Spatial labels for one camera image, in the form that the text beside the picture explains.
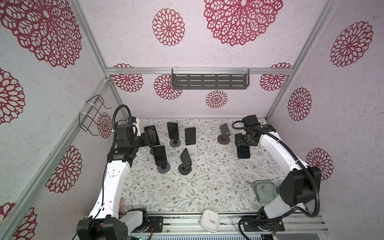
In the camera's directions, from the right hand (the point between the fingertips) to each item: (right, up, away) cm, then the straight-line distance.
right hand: (242, 139), depth 86 cm
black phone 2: (-30, +1, +11) cm, 32 cm away
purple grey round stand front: (-46, -19, +8) cm, 51 cm away
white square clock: (-20, -39, -13) cm, 46 cm away
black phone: (-41, +6, +8) cm, 42 cm away
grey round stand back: (-41, -4, +20) cm, 46 cm away
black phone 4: (-32, -12, 0) cm, 35 cm away
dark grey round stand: (-33, -18, +2) cm, 38 cm away
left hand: (-53, +2, -8) cm, 53 cm away
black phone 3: (-1, -7, -4) cm, 8 cm away
